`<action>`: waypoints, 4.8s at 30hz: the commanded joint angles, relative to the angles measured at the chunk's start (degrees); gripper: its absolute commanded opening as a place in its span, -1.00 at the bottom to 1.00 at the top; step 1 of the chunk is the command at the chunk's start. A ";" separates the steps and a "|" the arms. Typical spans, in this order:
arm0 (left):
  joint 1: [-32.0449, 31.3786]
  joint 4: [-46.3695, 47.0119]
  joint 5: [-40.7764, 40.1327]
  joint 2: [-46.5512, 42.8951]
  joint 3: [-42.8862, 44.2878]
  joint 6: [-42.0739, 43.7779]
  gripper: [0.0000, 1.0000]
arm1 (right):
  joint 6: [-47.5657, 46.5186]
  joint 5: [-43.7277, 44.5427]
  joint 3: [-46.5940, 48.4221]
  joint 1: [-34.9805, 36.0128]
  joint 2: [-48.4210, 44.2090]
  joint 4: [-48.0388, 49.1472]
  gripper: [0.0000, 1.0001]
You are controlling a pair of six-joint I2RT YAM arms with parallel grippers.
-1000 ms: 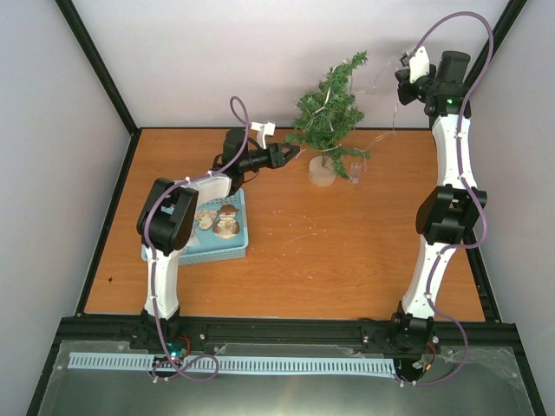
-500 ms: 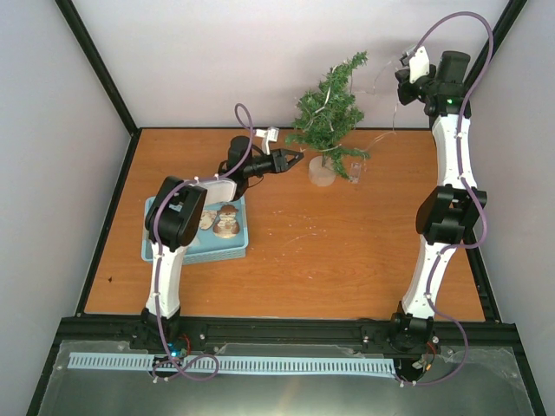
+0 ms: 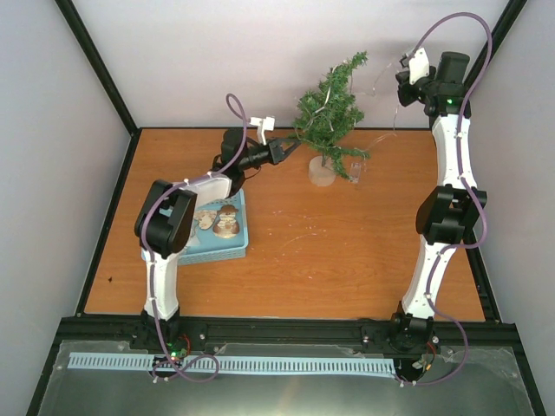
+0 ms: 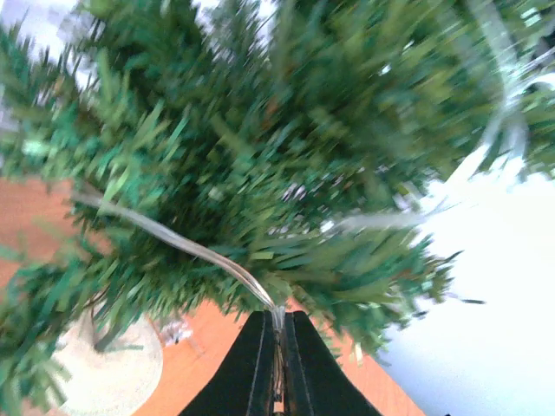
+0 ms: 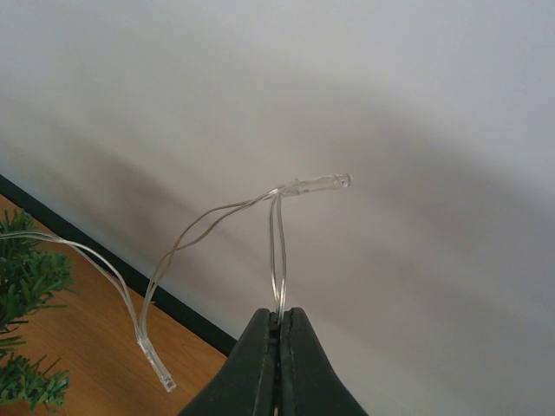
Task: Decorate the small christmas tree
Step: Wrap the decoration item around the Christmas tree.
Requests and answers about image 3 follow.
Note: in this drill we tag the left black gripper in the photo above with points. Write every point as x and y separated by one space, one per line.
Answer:
277 152

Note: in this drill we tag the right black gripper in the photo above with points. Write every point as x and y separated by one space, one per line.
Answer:
404 99

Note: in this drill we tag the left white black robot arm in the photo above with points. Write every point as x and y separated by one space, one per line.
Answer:
165 221

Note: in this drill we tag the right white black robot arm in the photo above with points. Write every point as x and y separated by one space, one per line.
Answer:
453 207

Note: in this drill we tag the small green christmas tree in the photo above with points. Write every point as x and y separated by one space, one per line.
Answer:
323 173

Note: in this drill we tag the clear plastic battery box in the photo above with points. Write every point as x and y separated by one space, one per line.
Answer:
355 172

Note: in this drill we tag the snowman ornament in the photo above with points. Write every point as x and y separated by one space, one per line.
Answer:
226 223

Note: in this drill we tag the beige wooden heart ornament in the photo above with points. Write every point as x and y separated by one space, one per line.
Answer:
205 218

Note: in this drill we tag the blue plastic basket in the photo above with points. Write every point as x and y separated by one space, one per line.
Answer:
205 247

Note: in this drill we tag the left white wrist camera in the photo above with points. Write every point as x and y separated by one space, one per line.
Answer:
263 125

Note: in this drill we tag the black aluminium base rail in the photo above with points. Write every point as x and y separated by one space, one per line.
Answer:
282 336

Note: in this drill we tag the light blue cable duct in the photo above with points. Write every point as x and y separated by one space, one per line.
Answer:
236 365

